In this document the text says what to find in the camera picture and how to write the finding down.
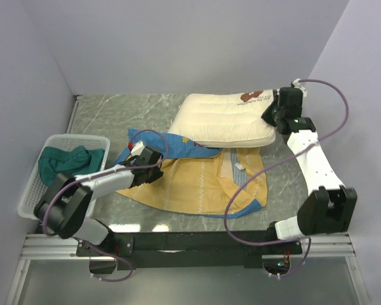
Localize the cream pillow with bear print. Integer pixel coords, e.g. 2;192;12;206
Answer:
169;90;276;148

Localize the blue and yellow pillowcase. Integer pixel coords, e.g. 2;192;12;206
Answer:
119;128;268;219

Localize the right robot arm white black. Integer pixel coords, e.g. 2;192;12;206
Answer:
262;86;358;254

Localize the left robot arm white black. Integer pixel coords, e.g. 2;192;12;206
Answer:
34;142;163;255

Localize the black base beam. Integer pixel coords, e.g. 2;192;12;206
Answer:
76;229;302;275

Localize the green cloth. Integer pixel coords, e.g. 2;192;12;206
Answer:
38;146;105;186

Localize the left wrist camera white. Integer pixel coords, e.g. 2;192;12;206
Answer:
128;141;145;156

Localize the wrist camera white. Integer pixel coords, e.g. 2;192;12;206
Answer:
128;141;145;156
291;78;307;98

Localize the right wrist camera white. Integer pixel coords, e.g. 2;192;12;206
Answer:
291;78;307;98

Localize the aluminium rail frame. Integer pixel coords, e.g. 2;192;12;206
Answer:
5;233;371;304

